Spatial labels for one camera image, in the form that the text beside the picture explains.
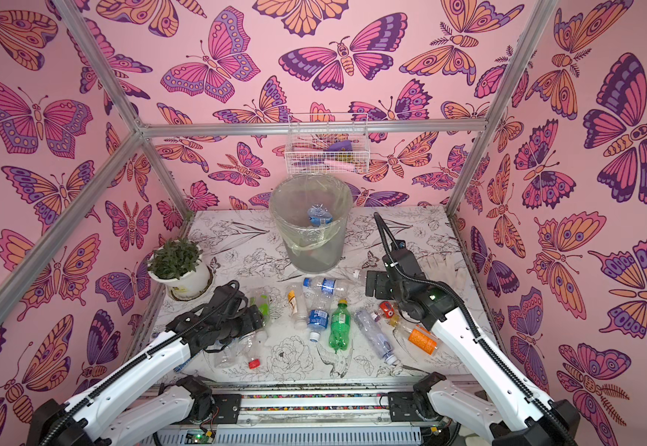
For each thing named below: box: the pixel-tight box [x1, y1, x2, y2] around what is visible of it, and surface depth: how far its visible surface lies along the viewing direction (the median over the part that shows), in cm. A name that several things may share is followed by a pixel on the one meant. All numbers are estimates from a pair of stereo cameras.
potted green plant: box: [146, 236, 214, 302], surface depth 87 cm
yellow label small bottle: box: [287, 285, 308, 330], surface depth 91 cm
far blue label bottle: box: [302, 276, 349, 299], surface depth 96 cm
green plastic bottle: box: [329, 298, 351, 355], surface depth 87 cm
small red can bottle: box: [378, 301, 396, 319], surface depth 89 cm
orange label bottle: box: [396, 323, 440, 356], surface depth 82 cm
